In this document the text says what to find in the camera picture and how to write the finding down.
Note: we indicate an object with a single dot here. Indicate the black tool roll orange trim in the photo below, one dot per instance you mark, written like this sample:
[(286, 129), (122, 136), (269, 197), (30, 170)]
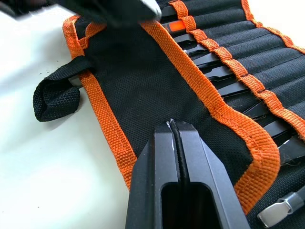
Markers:
[(143, 78)]

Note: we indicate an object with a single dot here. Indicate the black tweezers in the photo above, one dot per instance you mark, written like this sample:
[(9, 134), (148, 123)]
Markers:
[(207, 60), (219, 74), (169, 11), (184, 39), (293, 150), (281, 130), (232, 87), (196, 50)]

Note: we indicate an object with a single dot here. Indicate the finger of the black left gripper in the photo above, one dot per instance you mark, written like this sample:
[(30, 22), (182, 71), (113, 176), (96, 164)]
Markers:
[(112, 12)]

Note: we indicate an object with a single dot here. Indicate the clear tube with silver clip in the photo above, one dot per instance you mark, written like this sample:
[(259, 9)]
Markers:
[(278, 210)]

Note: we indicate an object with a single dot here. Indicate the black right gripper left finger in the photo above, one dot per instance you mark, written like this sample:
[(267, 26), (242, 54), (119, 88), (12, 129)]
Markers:
[(147, 181)]

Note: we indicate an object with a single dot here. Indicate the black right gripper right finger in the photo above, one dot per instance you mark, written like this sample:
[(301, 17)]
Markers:
[(202, 162)]

